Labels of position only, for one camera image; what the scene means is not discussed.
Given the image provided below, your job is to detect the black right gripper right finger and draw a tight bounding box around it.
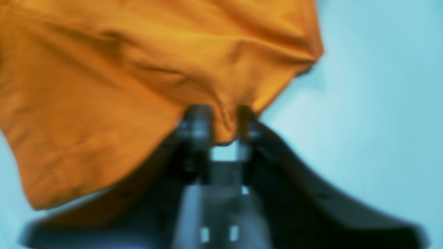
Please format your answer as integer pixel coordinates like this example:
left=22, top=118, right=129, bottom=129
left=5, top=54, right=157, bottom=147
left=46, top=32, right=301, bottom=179
left=238, top=105, right=429, bottom=249

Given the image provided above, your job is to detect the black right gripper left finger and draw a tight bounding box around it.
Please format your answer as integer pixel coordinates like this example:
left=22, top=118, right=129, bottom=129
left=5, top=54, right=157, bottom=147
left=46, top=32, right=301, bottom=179
left=20, top=105, right=213, bottom=249

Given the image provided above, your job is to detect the orange T-shirt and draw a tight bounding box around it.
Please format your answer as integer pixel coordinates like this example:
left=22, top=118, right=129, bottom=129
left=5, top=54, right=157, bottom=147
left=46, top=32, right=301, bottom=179
left=1, top=0, right=323, bottom=210

